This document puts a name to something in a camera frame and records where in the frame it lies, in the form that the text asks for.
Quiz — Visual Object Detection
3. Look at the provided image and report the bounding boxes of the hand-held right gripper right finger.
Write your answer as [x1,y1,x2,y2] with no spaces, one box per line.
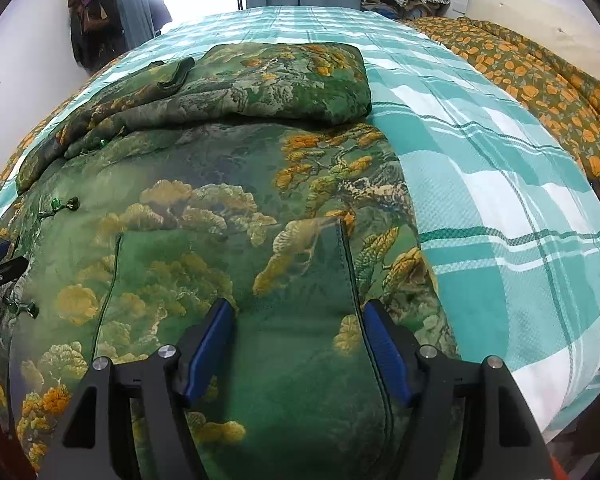
[362,299,554,480]

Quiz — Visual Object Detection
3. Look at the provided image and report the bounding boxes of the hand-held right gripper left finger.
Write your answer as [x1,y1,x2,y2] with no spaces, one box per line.
[40,298,237,480]

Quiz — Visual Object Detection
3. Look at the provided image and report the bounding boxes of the teal plaid bed sheet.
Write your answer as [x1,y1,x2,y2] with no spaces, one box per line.
[0,5,600,437]

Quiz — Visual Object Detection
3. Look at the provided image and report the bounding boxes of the narrow blue curtain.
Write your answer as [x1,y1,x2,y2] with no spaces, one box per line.
[104,0,154,52]

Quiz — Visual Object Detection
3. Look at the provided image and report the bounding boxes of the dark blue hanging garment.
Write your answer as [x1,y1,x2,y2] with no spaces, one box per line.
[147,0,174,37]

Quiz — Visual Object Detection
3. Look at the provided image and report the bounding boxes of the orange floral quilt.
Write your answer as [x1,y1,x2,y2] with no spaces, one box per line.
[404,15,600,188]

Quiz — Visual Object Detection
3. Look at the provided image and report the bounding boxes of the clothes hanging on wall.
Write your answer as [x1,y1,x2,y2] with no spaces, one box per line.
[67,0,127,74]

